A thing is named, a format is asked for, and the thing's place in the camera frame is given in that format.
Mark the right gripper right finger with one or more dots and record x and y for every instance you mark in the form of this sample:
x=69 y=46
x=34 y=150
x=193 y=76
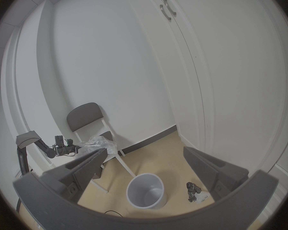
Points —
x=213 y=174

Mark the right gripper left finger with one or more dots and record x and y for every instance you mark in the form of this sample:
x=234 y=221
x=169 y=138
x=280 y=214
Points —
x=86 y=171

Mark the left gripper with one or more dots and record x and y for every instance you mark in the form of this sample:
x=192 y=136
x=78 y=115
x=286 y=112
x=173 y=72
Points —
x=67 y=150

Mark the black plastic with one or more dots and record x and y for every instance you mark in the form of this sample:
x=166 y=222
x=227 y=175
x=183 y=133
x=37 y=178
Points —
x=192 y=189

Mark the clear plastic bag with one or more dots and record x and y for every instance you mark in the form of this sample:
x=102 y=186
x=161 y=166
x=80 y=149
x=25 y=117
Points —
x=98 y=144

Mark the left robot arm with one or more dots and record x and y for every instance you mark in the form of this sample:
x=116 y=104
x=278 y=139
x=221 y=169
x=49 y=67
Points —
x=24 y=159

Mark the white trash bin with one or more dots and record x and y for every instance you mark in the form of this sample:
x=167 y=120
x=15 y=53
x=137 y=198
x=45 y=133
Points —
x=146 y=190

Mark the grey padded white chair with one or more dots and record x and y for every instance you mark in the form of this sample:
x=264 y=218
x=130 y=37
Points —
x=85 y=116

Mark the white wardrobe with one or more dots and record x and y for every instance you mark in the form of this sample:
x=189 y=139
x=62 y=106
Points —
x=230 y=80

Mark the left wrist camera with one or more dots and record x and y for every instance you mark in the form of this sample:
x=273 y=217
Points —
x=69 y=142

